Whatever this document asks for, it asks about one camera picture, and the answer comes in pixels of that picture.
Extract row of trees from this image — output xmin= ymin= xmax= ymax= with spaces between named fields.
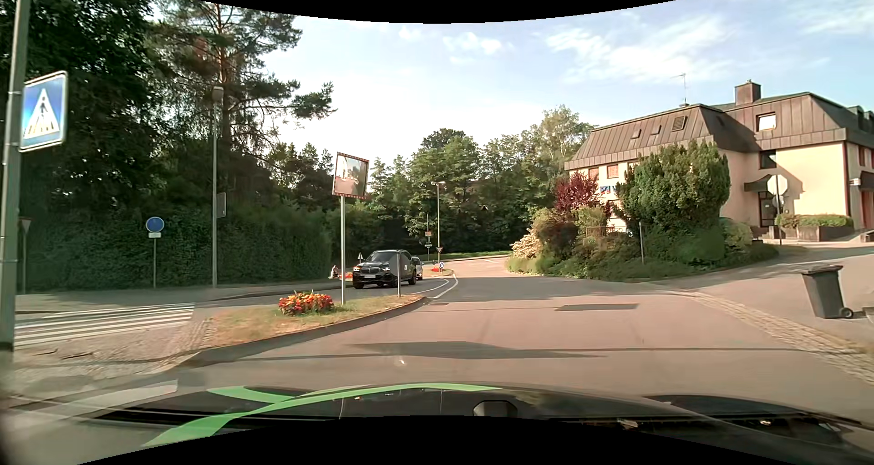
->
xmin=328 ymin=105 xmax=595 ymax=256

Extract black car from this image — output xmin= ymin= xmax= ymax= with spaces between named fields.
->
xmin=351 ymin=249 xmax=424 ymax=290

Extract grey asphalt road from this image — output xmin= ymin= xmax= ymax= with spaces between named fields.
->
xmin=0 ymin=244 xmax=874 ymax=425

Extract red-leaved tree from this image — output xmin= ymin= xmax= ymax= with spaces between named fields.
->
xmin=554 ymin=172 xmax=602 ymax=215

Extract orange flower bed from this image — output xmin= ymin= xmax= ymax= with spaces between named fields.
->
xmin=278 ymin=291 xmax=336 ymax=316

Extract planted bank with bushes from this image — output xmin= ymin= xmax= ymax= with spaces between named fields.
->
xmin=506 ymin=206 xmax=779 ymax=283

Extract kerbed grass traffic island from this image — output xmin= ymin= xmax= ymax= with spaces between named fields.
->
xmin=198 ymin=293 xmax=430 ymax=351

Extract large green conifer tree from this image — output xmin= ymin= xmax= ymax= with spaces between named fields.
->
xmin=615 ymin=139 xmax=732 ymax=234

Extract tall green hedge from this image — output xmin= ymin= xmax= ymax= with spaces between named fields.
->
xmin=17 ymin=206 xmax=335 ymax=294

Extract car's own bonnet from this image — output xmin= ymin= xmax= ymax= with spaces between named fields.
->
xmin=0 ymin=381 xmax=874 ymax=465

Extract round blue road sign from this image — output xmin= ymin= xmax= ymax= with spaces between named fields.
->
xmin=145 ymin=216 xmax=165 ymax=290

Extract grey pavement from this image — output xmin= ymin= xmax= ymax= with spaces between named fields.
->
xmin=15 ymin=279 xmax=342 ymax=314

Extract group of tall trees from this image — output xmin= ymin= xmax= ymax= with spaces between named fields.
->
xmin=0 ymin=0 xmax=337 ymax=248

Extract road markings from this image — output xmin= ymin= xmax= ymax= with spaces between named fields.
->
xmin=14 ymin=274 xmax=460 ymax=350

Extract cream building with brown roof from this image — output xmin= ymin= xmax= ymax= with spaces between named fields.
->
xmin=564 ymin=80 xmax=874 ymax=239

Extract grey wheelie bin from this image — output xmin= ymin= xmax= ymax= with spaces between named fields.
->
xmin=799 ymin=264 xmax=854 ymax=320

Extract pedestrian crossing sign on pole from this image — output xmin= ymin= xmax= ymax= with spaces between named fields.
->
xmin=0 ymin=0 xmax=69 ymax=357

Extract slim lamp post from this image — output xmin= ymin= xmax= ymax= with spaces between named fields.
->
xmin=431 ymin=180 xmax=446 ymax=264

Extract billboard on grey post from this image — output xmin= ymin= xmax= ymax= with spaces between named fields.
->
xmin=332 ymin=152 xmax=370 ymax=306

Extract grey lamp post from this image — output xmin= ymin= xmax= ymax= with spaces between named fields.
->
xmin=210 ymin=86 xmax=227 ymax=289

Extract octagonal road sign on post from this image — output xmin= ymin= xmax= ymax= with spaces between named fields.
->
xmin=766 ymin=173 xmax=789 ymax=246

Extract low planter wall with hedge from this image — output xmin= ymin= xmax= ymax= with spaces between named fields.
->
xmin=775 ymin=213 xmax=856 ymax=242

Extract triangular road sign on post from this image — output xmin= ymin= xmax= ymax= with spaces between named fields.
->
xmin=18 ymin=217 xmax=32 ymax=294

